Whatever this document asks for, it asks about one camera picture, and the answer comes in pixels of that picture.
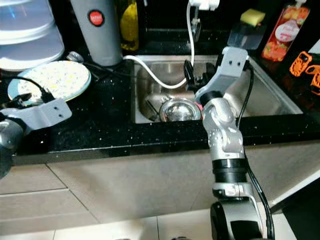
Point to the beige kitchen cabinet front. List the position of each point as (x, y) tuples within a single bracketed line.
[(130, 180)]

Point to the yellow oil bottle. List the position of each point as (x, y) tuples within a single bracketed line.
[(128, 27)]

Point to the grey bottle with red label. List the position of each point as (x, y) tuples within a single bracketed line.
[(100, 45)]

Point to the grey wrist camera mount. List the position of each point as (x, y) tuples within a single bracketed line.
[(47, 114), (230, 67)]

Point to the stainless steel kitchen sink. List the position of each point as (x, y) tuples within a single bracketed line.
[(275, 95)]

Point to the stainless steel bowl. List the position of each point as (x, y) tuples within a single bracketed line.
[(180, 110)]

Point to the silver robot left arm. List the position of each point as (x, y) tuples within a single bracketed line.
[(10, 145)]

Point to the white tap filter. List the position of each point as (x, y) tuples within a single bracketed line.
[(205, 4)]

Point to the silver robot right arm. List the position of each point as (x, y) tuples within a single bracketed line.
[(225, 135)]

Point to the pink plastic plate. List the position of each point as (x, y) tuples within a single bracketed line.
[(200, 107)]

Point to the clear stacked plastic container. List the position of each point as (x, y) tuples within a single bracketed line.
[(30, 35)]

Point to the red peach refill pouch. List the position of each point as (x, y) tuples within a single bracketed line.
[(282, 35)]

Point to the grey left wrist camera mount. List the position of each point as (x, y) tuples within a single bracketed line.
[(47, 114)]

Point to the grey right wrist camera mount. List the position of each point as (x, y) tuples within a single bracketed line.
[(230, 67)]

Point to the floral plate with blue rim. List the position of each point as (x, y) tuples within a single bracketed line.
[(60, 77)]

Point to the yellow sponge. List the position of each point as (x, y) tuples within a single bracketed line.
[(253, 17)]

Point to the chrome tap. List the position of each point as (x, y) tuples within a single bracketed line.
[(195, 27)]

